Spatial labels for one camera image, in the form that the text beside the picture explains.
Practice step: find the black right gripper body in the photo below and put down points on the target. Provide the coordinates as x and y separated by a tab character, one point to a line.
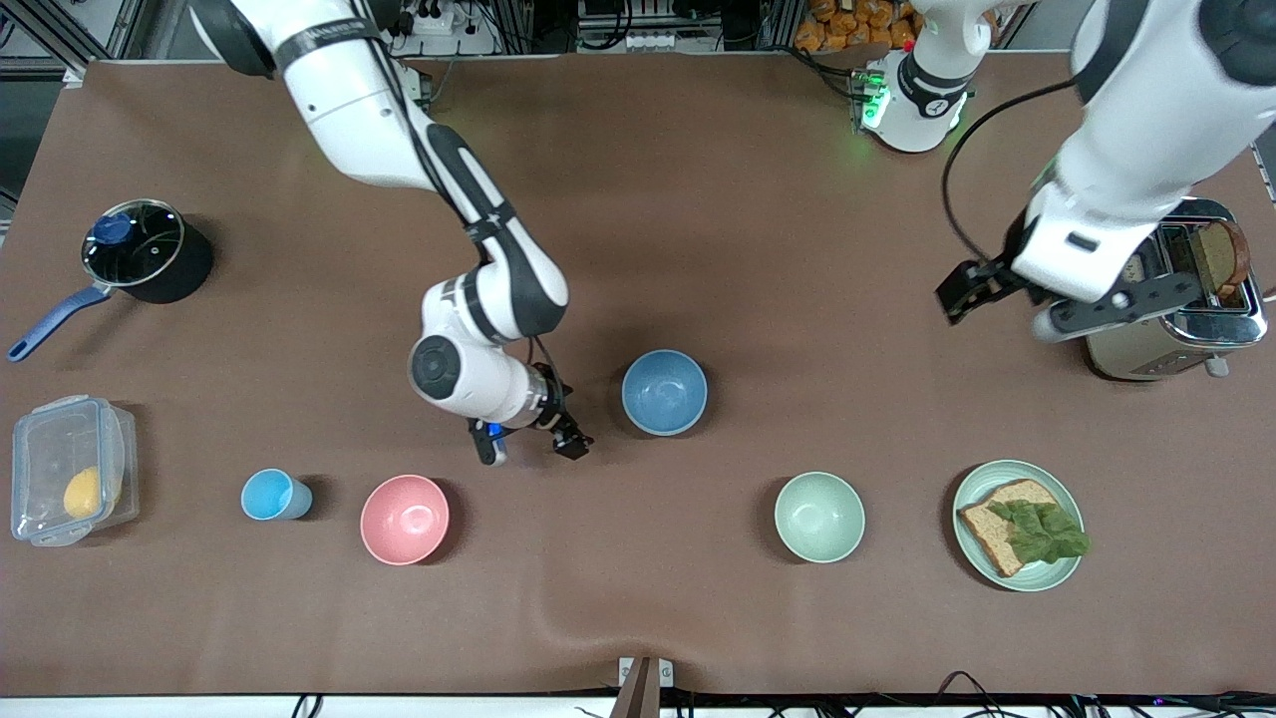
551	404

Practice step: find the blue bowl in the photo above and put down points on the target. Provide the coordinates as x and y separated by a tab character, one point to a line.
664	392

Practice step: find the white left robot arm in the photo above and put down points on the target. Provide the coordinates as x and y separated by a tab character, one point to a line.
1136	120

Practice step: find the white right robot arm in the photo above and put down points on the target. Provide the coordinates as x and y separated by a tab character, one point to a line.
478	309

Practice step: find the pink bowl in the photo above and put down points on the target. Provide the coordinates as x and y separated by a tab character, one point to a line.
404	519

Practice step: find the pale mint green bowl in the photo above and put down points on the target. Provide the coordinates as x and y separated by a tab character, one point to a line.
819	517

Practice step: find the silver toaster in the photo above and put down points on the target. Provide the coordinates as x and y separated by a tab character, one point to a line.
1166	354

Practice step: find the toast slice in toaster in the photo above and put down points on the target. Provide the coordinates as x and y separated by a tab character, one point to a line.
1226	254

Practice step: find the brown bread slice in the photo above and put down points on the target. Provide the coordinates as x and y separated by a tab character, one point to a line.
997	543

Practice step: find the green lettuce leaf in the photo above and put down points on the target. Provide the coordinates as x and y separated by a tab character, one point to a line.
1042	534

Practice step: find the bag of orange snacks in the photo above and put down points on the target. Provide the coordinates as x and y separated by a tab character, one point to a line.
857	25

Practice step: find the light blue cup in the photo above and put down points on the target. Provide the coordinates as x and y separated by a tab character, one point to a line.
269	495

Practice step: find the green plate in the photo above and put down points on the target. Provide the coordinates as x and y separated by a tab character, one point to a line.
1062	573

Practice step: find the long white power strip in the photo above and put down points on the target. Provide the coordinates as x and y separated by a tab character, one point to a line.
648	42

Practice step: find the white power strip with plugs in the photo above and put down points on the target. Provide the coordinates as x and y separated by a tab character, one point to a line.
434	22

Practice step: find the glass lid with blue knob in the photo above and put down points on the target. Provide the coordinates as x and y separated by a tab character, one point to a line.
135	244

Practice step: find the yellow lemon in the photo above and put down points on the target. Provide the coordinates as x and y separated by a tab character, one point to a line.
83	493

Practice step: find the clear plastic food container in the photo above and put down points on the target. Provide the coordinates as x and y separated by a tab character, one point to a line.
45	449

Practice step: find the metal table clamp bracket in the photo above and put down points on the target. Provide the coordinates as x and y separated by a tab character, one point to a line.
646	683

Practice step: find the aluminium corner bracket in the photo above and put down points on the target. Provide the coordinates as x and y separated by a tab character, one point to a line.
75	75

